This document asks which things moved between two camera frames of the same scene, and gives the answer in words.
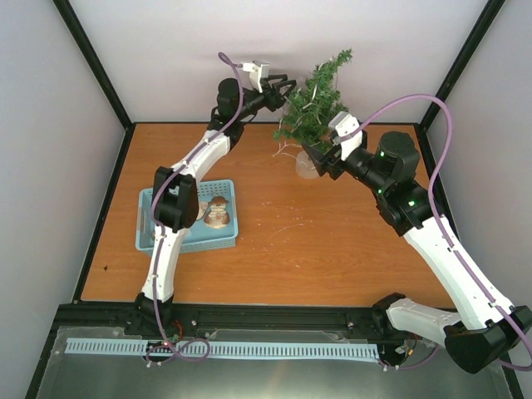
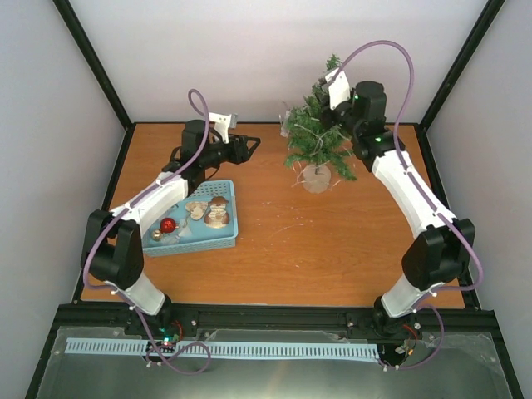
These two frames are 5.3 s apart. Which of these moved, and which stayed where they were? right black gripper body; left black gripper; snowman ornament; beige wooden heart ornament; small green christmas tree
Moved: small green christmas tree; left black gripper; right black gripper body
Stayed: snowman ornament; beige wooden heart ornament
